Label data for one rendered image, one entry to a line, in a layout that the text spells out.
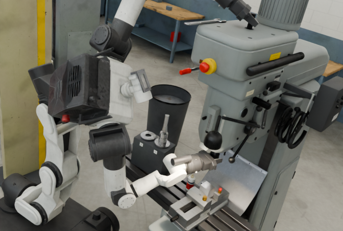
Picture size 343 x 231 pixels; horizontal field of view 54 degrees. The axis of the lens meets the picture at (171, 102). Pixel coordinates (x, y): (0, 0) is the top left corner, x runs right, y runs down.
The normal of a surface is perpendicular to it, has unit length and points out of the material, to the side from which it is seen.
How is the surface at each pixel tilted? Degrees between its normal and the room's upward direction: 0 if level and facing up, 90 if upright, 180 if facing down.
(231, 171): 63
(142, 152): 90
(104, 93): 57
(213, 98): 90
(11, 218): 0
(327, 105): 90
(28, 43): 90
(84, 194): 0
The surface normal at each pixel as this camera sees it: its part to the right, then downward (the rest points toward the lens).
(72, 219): 0.17, -0.88
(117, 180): 0.43, 0.51
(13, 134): 0.72, 0.41
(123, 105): 0.80, -0.18
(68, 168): 0.87, 0.20
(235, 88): -0.68, 0.22
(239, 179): -0.54, -0.18
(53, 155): -0.51, 0.31
